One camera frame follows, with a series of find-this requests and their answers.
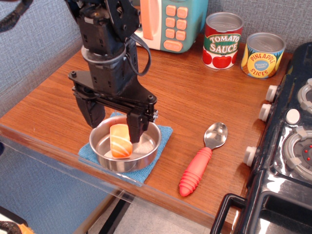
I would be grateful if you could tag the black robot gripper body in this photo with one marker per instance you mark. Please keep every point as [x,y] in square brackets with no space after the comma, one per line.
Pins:
[113,82]

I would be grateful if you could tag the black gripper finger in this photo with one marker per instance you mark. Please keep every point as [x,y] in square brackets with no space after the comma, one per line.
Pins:
[93,113]
[137,123]

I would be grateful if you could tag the red handled metal spoon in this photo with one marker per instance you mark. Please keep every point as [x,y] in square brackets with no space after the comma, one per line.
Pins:
[214,137]

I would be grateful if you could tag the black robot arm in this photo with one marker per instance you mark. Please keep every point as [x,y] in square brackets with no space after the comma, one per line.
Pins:
[107,29]

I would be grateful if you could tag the orange salmon sushi toy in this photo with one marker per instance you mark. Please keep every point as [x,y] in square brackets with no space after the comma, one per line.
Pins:
[120,144]

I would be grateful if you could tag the small steel pan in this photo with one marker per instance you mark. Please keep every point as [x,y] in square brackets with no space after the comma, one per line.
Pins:
[144,152]

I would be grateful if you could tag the blue cloth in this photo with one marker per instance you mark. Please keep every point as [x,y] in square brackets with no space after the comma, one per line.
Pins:
[89,157]

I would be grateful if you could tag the toy microwave teal and peach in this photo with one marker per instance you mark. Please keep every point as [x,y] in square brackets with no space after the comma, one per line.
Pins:
[171,25]

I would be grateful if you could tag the clear acrylic table guard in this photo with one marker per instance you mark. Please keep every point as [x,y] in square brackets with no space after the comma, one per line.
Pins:
[53,192]

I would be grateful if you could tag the white stove knob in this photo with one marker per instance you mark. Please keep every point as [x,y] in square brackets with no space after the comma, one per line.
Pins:
[271,92]
[264,112]
[249,155]

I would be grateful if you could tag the tomato sauce can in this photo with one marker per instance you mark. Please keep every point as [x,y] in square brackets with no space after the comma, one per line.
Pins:
[221,40]

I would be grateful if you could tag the pineapple slices can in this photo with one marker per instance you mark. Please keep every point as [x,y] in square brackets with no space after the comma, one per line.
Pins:
[262,55]

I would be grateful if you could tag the black toy stove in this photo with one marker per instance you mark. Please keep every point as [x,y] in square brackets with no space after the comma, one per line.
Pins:
[279,188]

